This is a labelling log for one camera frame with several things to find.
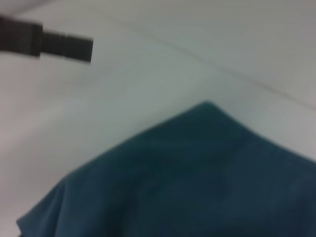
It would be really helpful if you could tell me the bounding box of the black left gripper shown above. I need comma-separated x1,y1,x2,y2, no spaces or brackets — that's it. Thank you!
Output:
0,15,94,66

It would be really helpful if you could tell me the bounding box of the teal printed t-shirt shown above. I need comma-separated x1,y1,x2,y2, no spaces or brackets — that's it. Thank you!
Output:
16,100,316,237

